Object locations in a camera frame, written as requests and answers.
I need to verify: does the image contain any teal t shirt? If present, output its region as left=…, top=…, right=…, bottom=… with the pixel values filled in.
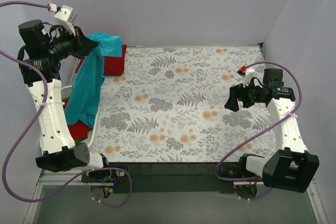
left=65, top=32, right=122, bottom=127

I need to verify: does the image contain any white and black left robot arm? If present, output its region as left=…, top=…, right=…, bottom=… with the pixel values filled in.
left=17, top=19, right=112, bottom=182

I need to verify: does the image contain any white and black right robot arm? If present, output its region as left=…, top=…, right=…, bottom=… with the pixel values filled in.
left=225, top=66, right=319, bottom=193

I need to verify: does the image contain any folded red t shirt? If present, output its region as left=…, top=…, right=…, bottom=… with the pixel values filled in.
left=104, top=45, right=127, bottom=76

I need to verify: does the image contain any white plastic laundry basket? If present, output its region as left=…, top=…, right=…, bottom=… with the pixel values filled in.
left=60, top=60, right=97, bottom=148

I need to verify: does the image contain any floral patterned table mat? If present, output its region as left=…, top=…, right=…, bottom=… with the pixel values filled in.
left=90, top=47, right=276, bottom=162

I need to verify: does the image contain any crumpled red t shirt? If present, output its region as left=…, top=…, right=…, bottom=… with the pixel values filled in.
left=63, top=97, right=92, bottom=143

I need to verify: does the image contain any crumpled green t shirt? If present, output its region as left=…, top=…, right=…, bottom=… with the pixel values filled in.
left=61, top=89, right=91, bottom=142

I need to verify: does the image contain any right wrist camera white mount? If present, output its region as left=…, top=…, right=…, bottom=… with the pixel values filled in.
left=237, top=66, right=256, bottom=87

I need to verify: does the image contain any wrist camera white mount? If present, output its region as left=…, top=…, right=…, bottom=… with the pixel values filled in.
left=47, top=4, right=77, bottom=35
left=237, top=66, right=256, bottom=87

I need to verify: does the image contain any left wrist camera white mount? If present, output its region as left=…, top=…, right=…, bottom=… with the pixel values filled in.
left=47, top=4, right=77, bottom=35

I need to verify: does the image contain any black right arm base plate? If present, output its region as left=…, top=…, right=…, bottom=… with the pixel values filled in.
left=219, top=163, right=259, bottom=182

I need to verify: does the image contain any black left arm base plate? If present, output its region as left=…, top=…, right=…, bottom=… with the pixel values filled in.
left=81, top=166, right=129, bottom=183

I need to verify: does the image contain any aluminium frame rail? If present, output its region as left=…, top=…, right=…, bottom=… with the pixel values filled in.
left=22, top=170, right=92, bottom=224

